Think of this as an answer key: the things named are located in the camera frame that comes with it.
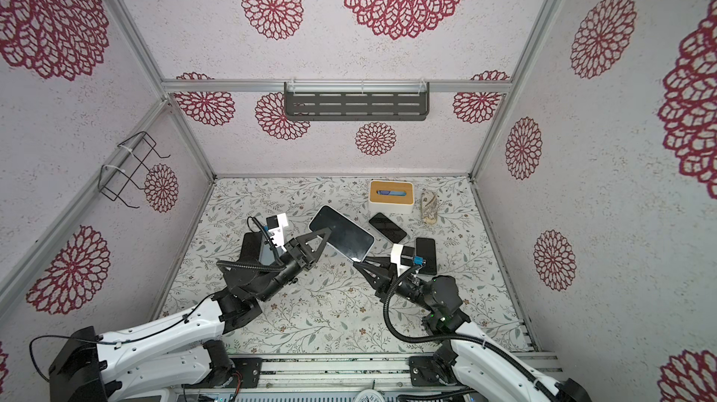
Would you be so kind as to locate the black phone clear case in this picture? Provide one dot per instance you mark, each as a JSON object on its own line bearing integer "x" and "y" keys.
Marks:
{"x": 426, "y": 250}

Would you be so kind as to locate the black wire wall basket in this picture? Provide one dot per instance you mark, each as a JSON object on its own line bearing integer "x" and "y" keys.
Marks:
{"x": 114, "y": 178}

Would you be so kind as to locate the black phone pale green case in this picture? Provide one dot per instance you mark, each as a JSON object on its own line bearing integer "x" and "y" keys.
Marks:
{"x": 252, "y": 246}

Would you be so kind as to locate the grey wall shelf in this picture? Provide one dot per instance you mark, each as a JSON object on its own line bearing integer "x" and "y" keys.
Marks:
{"x": 361, "y": 103}

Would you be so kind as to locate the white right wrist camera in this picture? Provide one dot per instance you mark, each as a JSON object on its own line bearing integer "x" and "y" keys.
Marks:
{"x": 403, "y": 257}

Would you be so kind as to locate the black phone white case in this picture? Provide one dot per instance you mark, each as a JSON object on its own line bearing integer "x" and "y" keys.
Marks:
{"x": 346, "y": 237}

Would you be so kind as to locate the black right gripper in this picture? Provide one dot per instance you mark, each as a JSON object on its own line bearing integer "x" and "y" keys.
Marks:
{"x": 384, "y": 277}

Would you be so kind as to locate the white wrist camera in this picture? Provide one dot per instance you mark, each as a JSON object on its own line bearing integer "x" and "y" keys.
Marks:
{"x": 275, "y": 226}
{"x": 403, "y": 257}

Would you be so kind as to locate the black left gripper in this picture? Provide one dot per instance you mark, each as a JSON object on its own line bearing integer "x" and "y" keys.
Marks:
{"x": 294, "y": 249}

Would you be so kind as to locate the black phone light blue case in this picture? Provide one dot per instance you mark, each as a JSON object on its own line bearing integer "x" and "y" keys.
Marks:
{"x": 389, "y": 229}

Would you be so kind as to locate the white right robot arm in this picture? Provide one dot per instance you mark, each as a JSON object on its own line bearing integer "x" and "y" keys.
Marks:
{"x": 467, "y": 356}

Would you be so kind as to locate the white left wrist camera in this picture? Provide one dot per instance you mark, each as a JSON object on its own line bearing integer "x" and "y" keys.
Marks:
{"x": 275, "y": 226}

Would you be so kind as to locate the white tissue box wooden lid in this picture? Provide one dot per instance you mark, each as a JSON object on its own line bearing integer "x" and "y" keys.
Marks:
{"x": 391, "y": 197}

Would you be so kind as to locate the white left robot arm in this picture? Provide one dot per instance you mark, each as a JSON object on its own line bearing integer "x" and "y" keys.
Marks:
{"x": 185, "y": 349}

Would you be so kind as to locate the map print glasses case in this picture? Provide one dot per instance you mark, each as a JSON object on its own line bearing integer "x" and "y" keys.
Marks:
{"x": 429, "y": 207}

